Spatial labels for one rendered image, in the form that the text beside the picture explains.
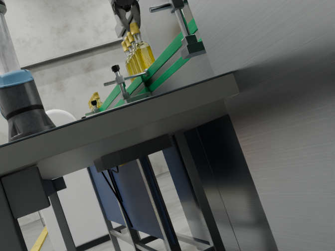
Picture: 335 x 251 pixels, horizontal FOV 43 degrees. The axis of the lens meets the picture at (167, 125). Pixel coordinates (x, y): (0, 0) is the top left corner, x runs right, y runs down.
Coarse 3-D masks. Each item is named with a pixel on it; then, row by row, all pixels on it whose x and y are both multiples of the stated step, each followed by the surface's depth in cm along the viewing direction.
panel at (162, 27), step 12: (144, 0) 180; (156, 0) 168; (144, 12) 184; (156, 12) 172; (168, 12) 161; (144, 24) 189; (156, 24) 176; (168, 24) 164; (156, 36) 180; (168, 36) 168; (156, 48) 184
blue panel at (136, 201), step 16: (144, 160) 160; (96, 176) 289; (128, 176) 195; (112, 192) 249; (128, 192) 206; (144, 192) 176; (112, 208) 268; (128, 208) 219; (144, 208) 185; (144, 224) 195
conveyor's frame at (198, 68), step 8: (200, 56) 107; (184, 64) 118; (192, 64) 113; (200, 64) 109; (208, 64) 105; (176, 72) 125; (184, 72) 119; (192, 72) 114; (200, 72) 110; (208, 72) 106; (168, 80) 132; (176, 80) 126; (184, 80) 121; (192, 80) 116; (200, 80) 112; (160, 88) 142; (168, 88) 134; (176, 88) 128
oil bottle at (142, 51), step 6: (138, 42) 164; (144, 42) 163; (138, 48) 162; (144, 48) 162; (150, 48) 163; (138, 54) 162; (144, 54) 162; (150, 54) 163; (138, 60) 164; (144, 60) 162; (150, 60) 162; (144, 66) 161
